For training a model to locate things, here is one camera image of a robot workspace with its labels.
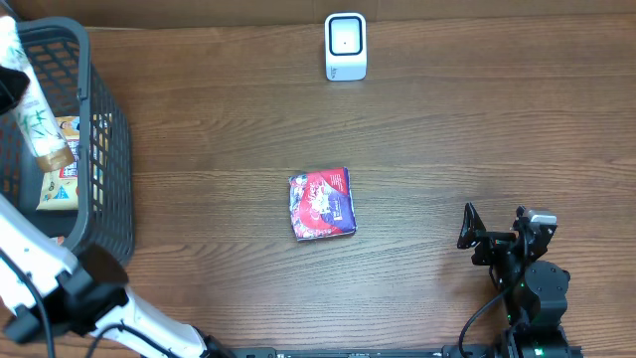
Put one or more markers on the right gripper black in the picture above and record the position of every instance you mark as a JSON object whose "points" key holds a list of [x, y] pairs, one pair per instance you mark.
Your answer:
{"points": [[490, 242]]}

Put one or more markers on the red purple tissue pack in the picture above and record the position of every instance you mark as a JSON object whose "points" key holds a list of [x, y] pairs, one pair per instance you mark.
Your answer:
{"points": [[321, 205]]}

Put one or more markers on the orange cream snack bag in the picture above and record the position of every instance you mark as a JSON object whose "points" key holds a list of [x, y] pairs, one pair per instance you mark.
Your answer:
{"points": [[60, 191]]}

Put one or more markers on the white tube gold cap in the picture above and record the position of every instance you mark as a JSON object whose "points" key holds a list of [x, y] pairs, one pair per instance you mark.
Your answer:
{"points": [[33, 114]]}

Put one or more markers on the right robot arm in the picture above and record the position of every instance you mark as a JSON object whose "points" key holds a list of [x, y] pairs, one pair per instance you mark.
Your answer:
{"points": [[532, 291]]}

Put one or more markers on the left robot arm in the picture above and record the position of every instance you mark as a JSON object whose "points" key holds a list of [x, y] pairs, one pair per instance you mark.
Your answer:
{"points": [[52, 292]]}

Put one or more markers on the white barcode scanner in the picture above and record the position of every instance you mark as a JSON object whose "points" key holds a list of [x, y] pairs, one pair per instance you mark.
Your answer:
{"points": [[345, 39]]}

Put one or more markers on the dark grey plastic basket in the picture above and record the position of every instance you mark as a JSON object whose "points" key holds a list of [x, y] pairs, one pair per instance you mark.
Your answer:
{"points": [[58, 49]]}

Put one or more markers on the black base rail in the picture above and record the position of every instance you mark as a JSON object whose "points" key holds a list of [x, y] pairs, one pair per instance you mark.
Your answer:
{"points": [[446, 351]]}

